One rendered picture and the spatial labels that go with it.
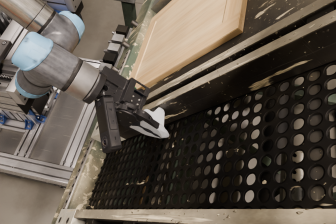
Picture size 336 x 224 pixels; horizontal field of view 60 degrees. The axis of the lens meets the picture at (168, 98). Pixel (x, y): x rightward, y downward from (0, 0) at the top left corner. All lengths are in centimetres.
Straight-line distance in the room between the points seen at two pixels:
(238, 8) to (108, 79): 36
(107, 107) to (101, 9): 224
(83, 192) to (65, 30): 51
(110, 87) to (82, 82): 7
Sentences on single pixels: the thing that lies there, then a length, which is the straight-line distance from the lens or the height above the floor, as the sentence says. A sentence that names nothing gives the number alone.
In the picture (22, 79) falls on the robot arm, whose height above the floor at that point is 133.
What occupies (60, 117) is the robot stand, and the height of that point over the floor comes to 21.
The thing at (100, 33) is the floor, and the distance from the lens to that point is 259.
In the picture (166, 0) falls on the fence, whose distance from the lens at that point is 133.
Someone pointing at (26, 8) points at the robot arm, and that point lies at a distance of 72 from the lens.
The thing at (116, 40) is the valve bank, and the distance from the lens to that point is 146.
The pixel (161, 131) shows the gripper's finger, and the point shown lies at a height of 123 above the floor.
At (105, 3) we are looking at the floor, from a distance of 286.
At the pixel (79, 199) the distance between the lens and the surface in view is 99.
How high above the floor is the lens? 183
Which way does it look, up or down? 59 degrees down
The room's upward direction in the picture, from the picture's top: straight up
